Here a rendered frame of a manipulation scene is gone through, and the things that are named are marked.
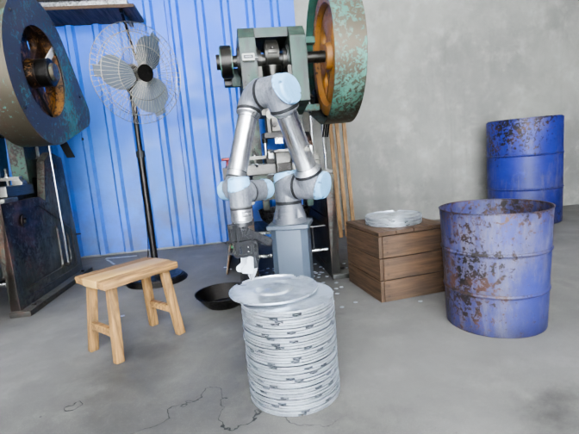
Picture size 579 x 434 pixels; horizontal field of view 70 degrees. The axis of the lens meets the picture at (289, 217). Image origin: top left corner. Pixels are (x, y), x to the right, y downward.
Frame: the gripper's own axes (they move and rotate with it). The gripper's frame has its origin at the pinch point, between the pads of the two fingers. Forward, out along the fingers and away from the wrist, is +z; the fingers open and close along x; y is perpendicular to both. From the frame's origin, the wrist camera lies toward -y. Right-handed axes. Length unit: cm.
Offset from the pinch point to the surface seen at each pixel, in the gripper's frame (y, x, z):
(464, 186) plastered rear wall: -304, -104, 3
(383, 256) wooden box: -77, -8, 10
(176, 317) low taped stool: 12, -50, 25
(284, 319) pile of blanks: 9.7, 32.3, 3.8
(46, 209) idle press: 42, -183, -20
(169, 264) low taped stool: 13, -49, 1
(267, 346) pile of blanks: 13.3, 27.6, 12.3
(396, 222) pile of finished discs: -90, -10, -4
